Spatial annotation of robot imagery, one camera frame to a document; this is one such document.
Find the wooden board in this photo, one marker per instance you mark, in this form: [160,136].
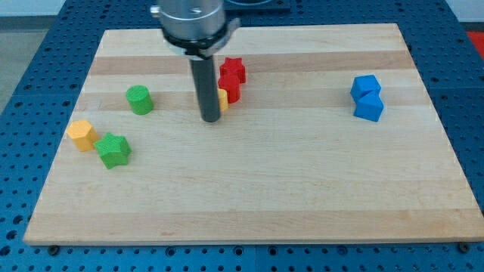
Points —
[287,163]

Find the green star block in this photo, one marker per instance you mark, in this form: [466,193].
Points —
[114,150]

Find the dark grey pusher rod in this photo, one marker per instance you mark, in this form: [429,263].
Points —
[204,76]

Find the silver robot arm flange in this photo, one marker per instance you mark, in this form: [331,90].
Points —
[195,29]

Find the yellow heart block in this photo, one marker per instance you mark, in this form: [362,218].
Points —
[223,99]

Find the blue cube block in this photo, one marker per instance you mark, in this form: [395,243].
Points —
[369,106]
[363,85]

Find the lower blue cube block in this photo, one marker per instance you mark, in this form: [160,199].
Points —
[369,106]

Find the green cylinder block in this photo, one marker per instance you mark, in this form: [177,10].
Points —
[138,97]

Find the red star block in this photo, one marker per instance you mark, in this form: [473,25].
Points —
[235,67]

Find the upper blue cube block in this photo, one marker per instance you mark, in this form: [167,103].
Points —
[363,85]

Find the red cylinder block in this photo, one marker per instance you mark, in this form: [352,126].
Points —
[231,84]

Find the yellow hexagon block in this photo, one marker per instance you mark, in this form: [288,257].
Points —
[83,135]

